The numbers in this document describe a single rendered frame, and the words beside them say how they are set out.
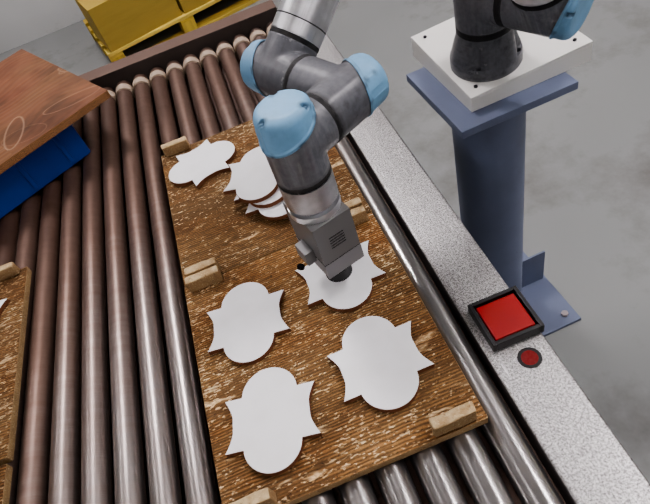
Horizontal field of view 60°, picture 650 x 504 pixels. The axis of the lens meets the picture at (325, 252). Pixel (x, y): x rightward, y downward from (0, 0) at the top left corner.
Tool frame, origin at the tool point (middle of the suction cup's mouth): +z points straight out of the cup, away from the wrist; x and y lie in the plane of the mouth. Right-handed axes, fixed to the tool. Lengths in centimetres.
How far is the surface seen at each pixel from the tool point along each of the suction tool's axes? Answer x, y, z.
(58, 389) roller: -47.0, -14.8, 2.7
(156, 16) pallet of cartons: 51, -321, 74
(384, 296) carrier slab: 2.7, 8.3, 1.0
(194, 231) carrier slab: -14.6, -28.5, 1.0
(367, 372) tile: -7.0, 17.4, 0.0
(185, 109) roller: 1, -72, 3
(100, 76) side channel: -11, -105, 0
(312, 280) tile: -4.2, -1.5, 0.0
